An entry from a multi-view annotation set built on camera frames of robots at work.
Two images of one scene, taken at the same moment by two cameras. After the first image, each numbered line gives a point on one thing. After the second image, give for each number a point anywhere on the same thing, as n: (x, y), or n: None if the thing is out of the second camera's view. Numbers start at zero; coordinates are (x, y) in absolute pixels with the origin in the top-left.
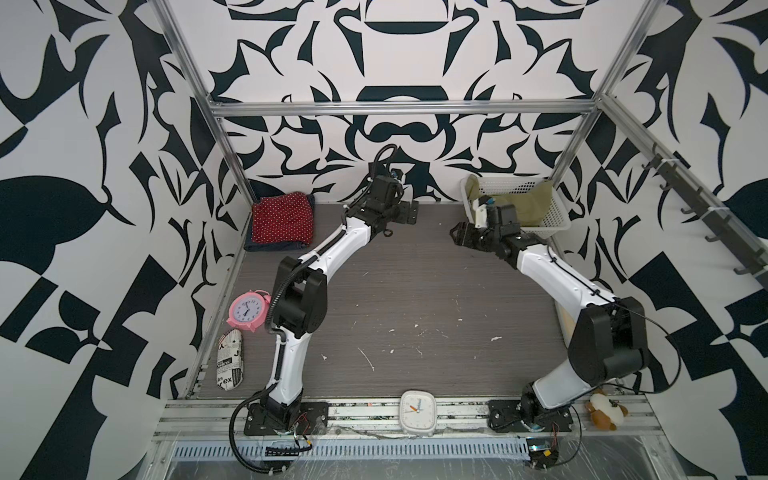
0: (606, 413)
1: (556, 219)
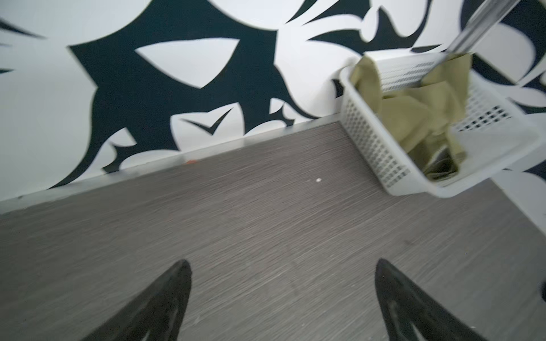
0: None
1: (498, 130)
